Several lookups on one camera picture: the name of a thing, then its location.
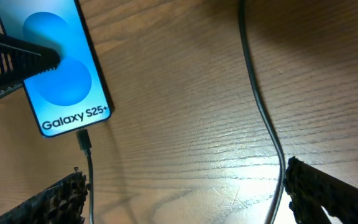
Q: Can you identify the black USB charging cable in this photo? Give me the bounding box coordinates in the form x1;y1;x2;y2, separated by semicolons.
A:
75;0;287;224

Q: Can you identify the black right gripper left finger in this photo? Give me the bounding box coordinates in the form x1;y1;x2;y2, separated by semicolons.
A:
0;167;91;224

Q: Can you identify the blue Galaxy smartphone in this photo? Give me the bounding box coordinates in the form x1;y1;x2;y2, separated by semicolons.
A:
0;0;112;139

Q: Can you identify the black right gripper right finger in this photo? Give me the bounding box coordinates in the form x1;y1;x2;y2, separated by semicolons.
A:
283;157;358;224

